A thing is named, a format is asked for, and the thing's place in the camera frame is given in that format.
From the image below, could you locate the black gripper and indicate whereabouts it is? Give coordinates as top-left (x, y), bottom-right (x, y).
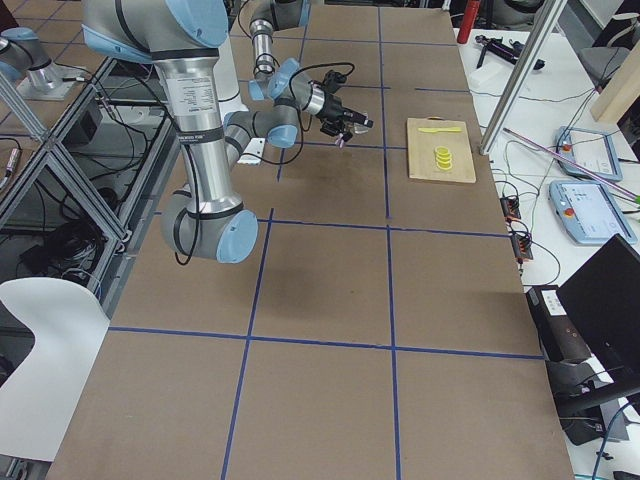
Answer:
top-left (320, 119), bottom-right (345, 136)
top-left (317, 92), bottom-right (374, 131)

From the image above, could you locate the steel double jigger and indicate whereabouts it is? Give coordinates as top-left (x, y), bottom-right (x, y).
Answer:
top-left (334, 131), bottom-right (353, 148)

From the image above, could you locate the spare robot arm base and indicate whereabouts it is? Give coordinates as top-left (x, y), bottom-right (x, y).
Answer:
top-left (1, 27), bottom-right (85, 101)

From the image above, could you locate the bamboo cutting board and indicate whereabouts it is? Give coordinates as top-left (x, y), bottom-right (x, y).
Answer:
top-left (406, 118), bottom-right (476, 184)

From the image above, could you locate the yellow plastic knife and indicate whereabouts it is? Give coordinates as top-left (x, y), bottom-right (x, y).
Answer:
top-left (417, 127), bottom-right (462, 134)

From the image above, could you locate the red fire extinguisher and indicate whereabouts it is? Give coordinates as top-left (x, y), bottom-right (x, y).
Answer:
top-left (457, 0), bottom-right (481, 44)

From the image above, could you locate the far teach pendant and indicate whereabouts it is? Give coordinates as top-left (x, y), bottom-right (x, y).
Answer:
top-left (555, 126), bottom-right (623, 182)

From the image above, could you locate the teach pendant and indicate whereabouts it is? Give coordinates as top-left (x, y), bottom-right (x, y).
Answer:
top-left (555, 126), bottom-right (623, 182)
top-left (548, 180), bottom-right (638, 246)

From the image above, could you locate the near teach pendant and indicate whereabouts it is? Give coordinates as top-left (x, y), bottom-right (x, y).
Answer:
top-left (548, 180), bottom-right (638, 246)

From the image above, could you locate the black computer box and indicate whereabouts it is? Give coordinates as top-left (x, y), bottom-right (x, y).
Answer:
top-left (526, 285), bottom-right (591, 364)

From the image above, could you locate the black monitor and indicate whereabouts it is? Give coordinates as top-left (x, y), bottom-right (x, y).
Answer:
top-left (556, 234), bottom-right (639, 416)

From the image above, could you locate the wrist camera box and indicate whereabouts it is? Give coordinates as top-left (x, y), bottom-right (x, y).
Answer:
top-left (321, 70), bottom-right (348, 94)

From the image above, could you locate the aluminium frame post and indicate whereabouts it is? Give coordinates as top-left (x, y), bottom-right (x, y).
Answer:
top-left (479, 0), bottom-right (567, 155)

